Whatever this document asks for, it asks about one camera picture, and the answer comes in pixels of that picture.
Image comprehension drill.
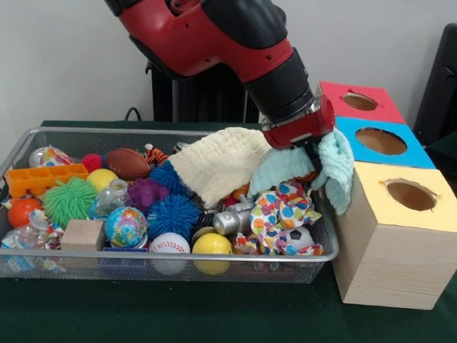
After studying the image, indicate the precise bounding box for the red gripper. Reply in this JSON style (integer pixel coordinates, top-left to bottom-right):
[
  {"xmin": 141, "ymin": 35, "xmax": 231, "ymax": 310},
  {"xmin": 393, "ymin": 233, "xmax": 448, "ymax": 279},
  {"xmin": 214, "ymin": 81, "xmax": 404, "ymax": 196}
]
[{"xmin": 263, "ymin": 93, "xmax": 336, "ymax": 173}]

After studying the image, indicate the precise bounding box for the mint green cloth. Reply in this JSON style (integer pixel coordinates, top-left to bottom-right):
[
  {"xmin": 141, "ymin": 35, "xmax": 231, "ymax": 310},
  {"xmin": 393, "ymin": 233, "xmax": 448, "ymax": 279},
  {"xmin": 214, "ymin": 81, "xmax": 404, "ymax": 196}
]
[{"xmin": 248, "ymin": 130, "xmax": 355, "ymax": 216}]

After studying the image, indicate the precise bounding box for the colourful dotted cloth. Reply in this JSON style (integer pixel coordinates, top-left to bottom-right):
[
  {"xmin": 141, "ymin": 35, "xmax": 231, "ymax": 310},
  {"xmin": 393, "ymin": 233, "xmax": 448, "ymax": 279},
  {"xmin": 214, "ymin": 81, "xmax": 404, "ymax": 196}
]
[{"xmin": 233, "ymin": 180, "xmax": 324, "ymax": 257}]

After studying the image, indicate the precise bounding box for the cream white cloth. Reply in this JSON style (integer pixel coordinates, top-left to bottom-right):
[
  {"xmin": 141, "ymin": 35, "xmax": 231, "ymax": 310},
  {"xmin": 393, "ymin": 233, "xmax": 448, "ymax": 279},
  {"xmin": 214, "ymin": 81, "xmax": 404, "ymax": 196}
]
[{"xmin": 166, "ymin": 127, "xmax": 274, "ymax": 208}]

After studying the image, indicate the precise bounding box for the wooden box with three holes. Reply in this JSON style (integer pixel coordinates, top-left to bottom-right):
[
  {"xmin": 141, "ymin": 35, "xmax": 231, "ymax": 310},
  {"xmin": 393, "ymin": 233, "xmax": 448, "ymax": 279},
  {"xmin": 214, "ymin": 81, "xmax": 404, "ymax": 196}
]
[{"xmin": 318, "ymin": 81, "xmax": 457, "ymax": 311}]

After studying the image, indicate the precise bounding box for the shallow mesh bin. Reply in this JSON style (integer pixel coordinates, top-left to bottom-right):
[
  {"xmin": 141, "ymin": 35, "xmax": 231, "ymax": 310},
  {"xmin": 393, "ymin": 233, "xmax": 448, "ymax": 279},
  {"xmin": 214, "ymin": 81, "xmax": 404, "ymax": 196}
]
[{"xmin": 0, "ymin": 127, "xmax": 339, "ymax": 285}]

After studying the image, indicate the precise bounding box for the black and white soccer ball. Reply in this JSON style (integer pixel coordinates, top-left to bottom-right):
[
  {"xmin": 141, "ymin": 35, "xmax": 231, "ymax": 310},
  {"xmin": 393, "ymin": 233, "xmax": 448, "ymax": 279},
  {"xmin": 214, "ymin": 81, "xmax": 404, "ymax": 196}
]
[{"xmin": 281, "ymin": 227, "xmax": 316, "ymax": 251}]

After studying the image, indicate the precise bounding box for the yellow ball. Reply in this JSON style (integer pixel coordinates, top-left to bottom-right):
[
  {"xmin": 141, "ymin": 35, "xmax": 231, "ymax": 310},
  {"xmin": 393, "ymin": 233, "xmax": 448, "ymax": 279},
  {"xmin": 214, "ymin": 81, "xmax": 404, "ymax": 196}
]
[{"xmin": 191, "ymin": 232, "xmax": 233, "ymax": 276}]

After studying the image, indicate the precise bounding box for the dark green table cloth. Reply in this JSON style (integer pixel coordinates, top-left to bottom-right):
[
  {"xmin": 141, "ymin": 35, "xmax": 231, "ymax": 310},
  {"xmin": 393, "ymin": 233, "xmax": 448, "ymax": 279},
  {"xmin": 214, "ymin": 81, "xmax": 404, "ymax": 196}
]
[
  {"xmin": 0, "ymin": 120, "xmax": 457, "ymax": 343},
  {"xmin": 426, "ymin": 134, "xmax": 457, "ymax": 169}
]

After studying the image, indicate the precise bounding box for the black upright panel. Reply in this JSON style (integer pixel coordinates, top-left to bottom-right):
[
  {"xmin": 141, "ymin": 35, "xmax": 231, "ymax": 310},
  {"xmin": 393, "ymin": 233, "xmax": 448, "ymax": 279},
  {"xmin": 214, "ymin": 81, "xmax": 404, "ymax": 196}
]
[{"xmin": 413, "ymin": 23, "xmax": 457, "ymax": 144}]

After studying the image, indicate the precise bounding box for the blue spiky ball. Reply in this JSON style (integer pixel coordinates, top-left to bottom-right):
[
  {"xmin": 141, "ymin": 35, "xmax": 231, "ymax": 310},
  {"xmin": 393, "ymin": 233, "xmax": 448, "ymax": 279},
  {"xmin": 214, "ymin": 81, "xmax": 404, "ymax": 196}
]
[{"xmin": 146, "ymin": 194, "xmax": 201, "ymax": 242}]

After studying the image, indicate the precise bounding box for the white baseball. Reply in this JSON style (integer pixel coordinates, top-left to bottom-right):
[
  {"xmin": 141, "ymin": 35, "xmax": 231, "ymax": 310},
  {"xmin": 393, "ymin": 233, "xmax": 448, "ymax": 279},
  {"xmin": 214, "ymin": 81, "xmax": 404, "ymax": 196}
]
[{"xmin": 149, "ymin": 232, "xmax": 191, "ymax": 275}]

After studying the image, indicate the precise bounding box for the brown toy football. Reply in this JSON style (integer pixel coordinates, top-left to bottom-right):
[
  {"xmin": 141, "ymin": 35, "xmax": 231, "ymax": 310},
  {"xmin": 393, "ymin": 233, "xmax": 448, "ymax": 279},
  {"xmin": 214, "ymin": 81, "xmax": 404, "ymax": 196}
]
[{"xmin": 105, "ymin": 148, "xmax": 151, "ymax": 182}]

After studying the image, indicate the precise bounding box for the globe print ball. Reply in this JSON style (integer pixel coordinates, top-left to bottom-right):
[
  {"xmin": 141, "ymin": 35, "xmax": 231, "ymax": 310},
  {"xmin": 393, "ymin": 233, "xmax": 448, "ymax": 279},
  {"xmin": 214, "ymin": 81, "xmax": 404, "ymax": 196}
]
[{"xmin": 104, "ymin": 206, "xmax": 149, "ymax": 248}]

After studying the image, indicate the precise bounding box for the green spiky ball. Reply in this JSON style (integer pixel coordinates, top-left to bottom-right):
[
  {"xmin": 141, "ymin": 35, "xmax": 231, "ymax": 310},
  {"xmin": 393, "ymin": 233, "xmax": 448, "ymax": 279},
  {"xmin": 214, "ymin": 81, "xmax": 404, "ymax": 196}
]
[{"xmin": 42, "ymin": 177, "xmax": 98, "ymax": 229}]

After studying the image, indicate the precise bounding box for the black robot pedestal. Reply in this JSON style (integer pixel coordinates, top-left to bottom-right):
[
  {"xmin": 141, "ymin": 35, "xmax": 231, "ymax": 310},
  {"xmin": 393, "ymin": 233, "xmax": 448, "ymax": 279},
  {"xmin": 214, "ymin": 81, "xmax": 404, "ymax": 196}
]
[{"xmin": 145, "ymin": 60, "xmax": 263, "ymax": 124}]

